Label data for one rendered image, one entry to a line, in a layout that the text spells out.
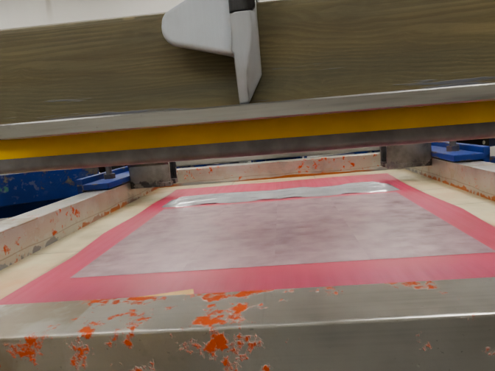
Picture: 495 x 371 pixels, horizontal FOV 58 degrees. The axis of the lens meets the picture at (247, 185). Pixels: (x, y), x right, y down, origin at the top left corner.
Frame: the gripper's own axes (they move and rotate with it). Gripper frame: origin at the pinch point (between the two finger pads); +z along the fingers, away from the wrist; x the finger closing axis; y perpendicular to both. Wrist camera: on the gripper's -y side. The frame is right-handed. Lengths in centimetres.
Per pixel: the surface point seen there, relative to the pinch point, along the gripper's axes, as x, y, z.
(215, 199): -35.3, 9.4, 13.5
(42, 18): -458, 251, -134
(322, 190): -35.6, -6.9, 13.3
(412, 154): -43.2, -22.4, 9.6
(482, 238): -7.1, -17.8, 13.9
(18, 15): -458, 278, -140
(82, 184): -33.5, 29.3, 9.3
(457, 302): 13.7, -7.9, 10.4
